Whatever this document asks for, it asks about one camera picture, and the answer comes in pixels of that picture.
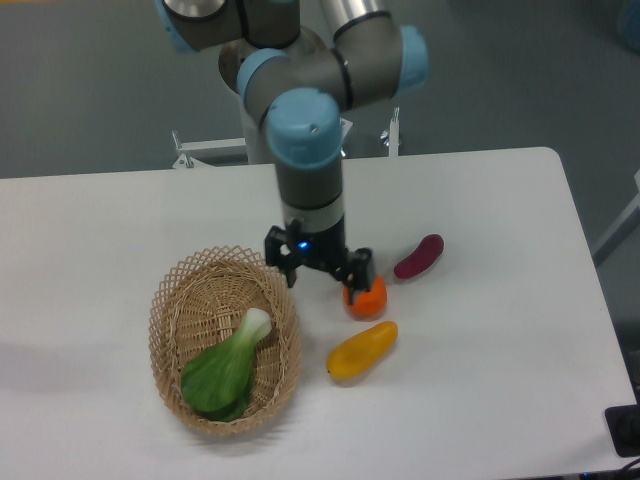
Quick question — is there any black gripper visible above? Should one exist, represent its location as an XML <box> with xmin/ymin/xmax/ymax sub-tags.
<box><xmin>264</xmin><ymin>217</ymin><xmax>374</xmax><ymax>302</ymax></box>

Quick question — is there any green bok choy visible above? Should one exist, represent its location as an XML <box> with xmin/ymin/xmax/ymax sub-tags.
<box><xmin>181</xmin><ymin>308</ymin><xmax>271</xmax><ymax>422</ymax></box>

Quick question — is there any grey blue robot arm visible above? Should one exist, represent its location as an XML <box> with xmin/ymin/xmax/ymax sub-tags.
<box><xmin>156</xmin><ymin>1</ymin><xmax>429</xmax><ymax>298</ymax></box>

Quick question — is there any woven wicker basket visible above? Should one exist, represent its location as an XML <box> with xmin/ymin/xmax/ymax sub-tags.
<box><xmin>149</xmin><ymin>246</ymin><xmax>302</xmax><ymax>437</ymax></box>

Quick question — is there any orange mandarin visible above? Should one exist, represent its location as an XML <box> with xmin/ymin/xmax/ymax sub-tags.
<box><xmin>343</xmin><ymin>275</ymin><xmax>387</xmax><ymax>319</ymax></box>

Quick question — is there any yellow pepper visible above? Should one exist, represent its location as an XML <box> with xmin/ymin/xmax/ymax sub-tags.
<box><xmin>326</xmin><ymin>321</ymin><xmax>399</xmax><ymax>382</ymax></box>

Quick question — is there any purple sweet potato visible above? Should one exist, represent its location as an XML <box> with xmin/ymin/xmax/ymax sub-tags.
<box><xmin>393</xmin><ymin>233</ymin><xmax>445</xmax><ymax>281</ymax></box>

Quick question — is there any black device at table edge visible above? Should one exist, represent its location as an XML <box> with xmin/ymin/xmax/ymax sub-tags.
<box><xmin>605</xmin><ymin>405</ymin><xmax>639</xmax><ymax>458</ymax></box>

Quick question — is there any white frame at right edge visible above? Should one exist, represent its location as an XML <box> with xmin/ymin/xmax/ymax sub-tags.
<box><xmin>591</xmin><ymin>171</ymin><xmax>639</xmax><ymax>268</ymax></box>

